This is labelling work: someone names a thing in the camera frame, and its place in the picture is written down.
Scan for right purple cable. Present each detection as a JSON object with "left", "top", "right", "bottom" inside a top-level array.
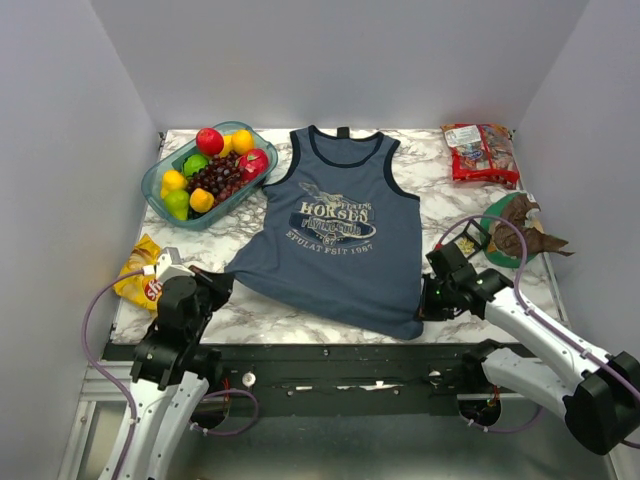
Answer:
[{"left": 432, "top": 214, "right": 640, "bottom": 449}]

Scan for blue printed tank top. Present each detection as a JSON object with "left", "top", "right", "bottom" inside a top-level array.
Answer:
[{"left": 225, "top": 126, "right": 423, "bottom": 340}]

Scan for green pear front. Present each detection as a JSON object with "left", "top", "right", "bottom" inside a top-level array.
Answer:
[{"left": 164, "top": 189, "right": 190, "bottom": 221}]

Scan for yellow Lays chips bag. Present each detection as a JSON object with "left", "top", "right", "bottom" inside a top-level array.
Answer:
[{"left": 113, "top": 234, "right": 162, "bottom": 314}]

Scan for orange fruit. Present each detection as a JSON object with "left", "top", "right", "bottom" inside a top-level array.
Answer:
[
  {"left": 189, "top": 188, "right": 215, "bottom": 213},
  {"left": 231, "top": 129, "right": 255, "bottom": 155}
]

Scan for teal plastic fruit container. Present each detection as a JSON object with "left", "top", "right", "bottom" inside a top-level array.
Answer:
[{"left": 141, "top": 121, "right": 278, "bottom": 231}]

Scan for dark purple grape bunch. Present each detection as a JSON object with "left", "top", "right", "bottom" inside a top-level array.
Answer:
[{"left": 186, "top": 152, "right": 248, "bottom": 198}]

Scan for aluminium rail frame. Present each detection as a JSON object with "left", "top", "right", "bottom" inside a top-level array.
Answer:
[{"left": 57, "top": 355, "right": 621, "bottom": 480}]

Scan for yellow lemon left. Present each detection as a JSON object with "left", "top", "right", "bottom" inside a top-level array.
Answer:
[{"left": 160, "top": 169, "right": 188, "bottom": 198}]

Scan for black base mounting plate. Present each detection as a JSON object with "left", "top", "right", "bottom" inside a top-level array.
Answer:
[{"left": 102, "top": 342, "right": 586, "bottom": 419}]

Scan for green fruit middle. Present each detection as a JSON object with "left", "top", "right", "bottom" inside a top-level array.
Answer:
[{"left": 182, "top": 153, "right": 209, "bottom": 178}]

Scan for red candy bag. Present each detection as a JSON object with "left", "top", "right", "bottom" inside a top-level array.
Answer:
[{"left": 441, "top": 124, "right": 520, "bottom": 189}]

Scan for red apple right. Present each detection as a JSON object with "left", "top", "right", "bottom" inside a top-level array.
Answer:
[{"left": 238, "top": 148, "right": 269, "bottom": 182}]

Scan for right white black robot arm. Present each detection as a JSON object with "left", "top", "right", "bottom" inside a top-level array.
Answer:
[{"left": 420, "top": 243, "right": 639, "bottom": 455}]

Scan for red apple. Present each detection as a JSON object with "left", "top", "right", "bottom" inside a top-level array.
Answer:
[
  {"left": 238, "top": 148, "right": 269, "bottom": 182},
  {"left": 195, "top": 127, "right": 225, "bottom": 157}
]

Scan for red apple top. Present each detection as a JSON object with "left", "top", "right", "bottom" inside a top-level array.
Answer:
[{"left": 195, "top": 127, "right": 225, "bottom": 157}]

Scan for orange fruit front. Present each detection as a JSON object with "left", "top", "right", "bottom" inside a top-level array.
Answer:
[{"left": 189, "top": 188, "right": 215, "bottom": 213}]

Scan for gold brooch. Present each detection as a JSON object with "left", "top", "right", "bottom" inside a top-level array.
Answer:
[{"left": 457, "top": 238, "right": 475, "bottom": 256}]

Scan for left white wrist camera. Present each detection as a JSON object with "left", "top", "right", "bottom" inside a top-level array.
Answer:
[{"left": 154, "top": 247, "right": 195, "bottom": 285}]

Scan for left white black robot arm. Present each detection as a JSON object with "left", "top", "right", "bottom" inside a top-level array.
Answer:
[{"left": 100, "top": 267, "right": 234, "bottom": 479}]

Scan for orange fruit top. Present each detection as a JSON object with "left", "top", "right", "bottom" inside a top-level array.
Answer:
[{"left": 231, "top": 129, "right": 255, "bottom": 155}]

